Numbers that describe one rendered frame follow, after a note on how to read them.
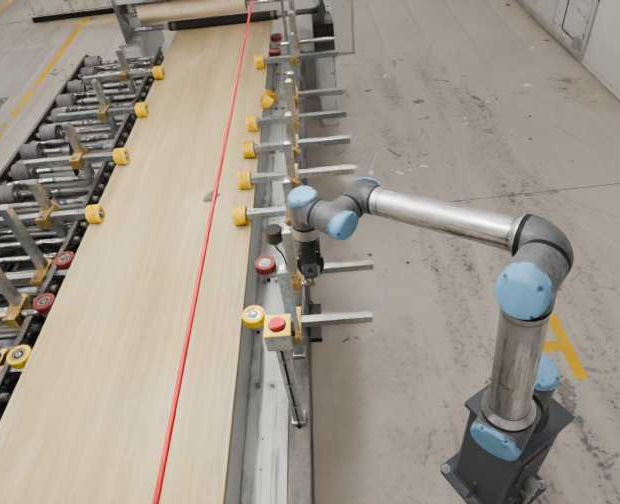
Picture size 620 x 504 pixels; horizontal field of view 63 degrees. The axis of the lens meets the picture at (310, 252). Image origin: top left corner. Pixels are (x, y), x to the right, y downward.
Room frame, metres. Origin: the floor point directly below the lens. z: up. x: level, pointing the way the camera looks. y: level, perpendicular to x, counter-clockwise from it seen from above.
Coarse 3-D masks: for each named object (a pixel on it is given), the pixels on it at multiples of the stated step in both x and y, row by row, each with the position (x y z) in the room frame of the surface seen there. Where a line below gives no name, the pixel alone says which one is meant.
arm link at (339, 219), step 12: (312, 204) 1.15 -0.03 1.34; (324, 204) 1.14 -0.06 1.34; (336, 204) 1.13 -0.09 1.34; (348, 204) 1.13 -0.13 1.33; (312, 216) 1.12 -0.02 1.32; (324, 216) 1.10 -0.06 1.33; (336, 216) 1.08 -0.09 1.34; (348, 216) 1.08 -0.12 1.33; (324, 228) 1.08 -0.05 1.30; (336, 228) 1.06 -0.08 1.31; (348, 228) 1.07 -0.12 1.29
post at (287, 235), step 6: (282, 228) 1.33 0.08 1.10; (288, 228) 1.32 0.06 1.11; (282, 234) 1.31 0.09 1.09; (288, 234) 1.31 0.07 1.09; (288, 240) 1.31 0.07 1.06; (288, 246) 1.31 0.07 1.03; (294, 246) 1.33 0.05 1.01; (288, 252) 1.31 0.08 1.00; (294, 252) 1.31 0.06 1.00; (288, 258) 1.31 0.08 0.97; (294, 258) 1.31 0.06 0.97; (288, 264) 1.31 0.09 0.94; (294, 264) 1.31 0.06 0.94; (294, 270) 1.31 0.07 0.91; (294, 276) 1.31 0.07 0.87; (294, 294) 1.31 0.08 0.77; (300, 294) 1.31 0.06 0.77; (300, 300) 1.31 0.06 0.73
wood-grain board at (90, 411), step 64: (192, 64) 3.33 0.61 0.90; (192, 128) 2.48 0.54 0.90; (128, 192) 1.97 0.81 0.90; (192, 192) 1.90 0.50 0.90; (128, 256) 1.52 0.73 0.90; (192, 256) 1.47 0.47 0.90; (64, 320) 1.22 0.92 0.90; (128, 320) 1.18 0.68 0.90; (64, 384) 0.95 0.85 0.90; (128, 384) 0.91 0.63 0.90; (192, 384) 0.88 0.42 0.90; (0, 448) 0.75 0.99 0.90; (64, 448) 0.72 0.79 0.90; (128, 448) 0.70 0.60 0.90; (192, 448) 0.67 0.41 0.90
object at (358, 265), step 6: (324, 264) 1.36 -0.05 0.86; (330, 264) 1.36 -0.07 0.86; (336, 264) 1.35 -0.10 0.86; (342, 264) 1.35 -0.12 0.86; (348, 264) 1.34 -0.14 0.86; (354, 264) 1.34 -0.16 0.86; (360, 264) 1.34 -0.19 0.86; (366, 264) 1.33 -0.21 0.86; (372, 264) 1.33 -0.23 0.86; (276, 270) 1.37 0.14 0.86; (324, 270) 1.34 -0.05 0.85; (330, 270) 1.34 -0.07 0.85; (336, 270) 1.34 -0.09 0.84; (342, 270) 1.34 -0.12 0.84; (348, 270) 1.33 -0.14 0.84; (354, 270) 1.33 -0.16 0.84; (360, 270) 1.33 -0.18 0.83; (264, 276) 1.36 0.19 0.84; (270, 276) 1.36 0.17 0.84; (276, 276) 1.36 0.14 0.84
